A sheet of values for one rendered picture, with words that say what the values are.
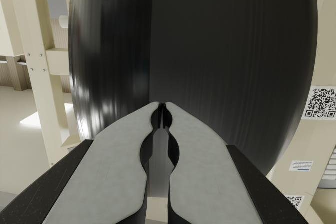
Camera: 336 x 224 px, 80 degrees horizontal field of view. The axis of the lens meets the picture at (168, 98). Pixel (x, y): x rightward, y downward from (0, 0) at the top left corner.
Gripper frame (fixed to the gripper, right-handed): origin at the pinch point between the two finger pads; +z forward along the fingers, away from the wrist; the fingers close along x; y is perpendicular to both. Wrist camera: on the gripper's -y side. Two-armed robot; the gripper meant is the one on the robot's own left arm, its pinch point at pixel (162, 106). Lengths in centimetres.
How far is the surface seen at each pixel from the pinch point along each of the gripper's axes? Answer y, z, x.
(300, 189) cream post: 36, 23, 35
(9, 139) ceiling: 294, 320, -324
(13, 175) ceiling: 282, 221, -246
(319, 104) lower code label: 13.4, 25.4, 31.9
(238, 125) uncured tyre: 6.0, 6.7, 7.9
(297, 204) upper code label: 41, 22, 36
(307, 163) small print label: 28, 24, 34
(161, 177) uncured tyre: 14.8, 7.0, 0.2
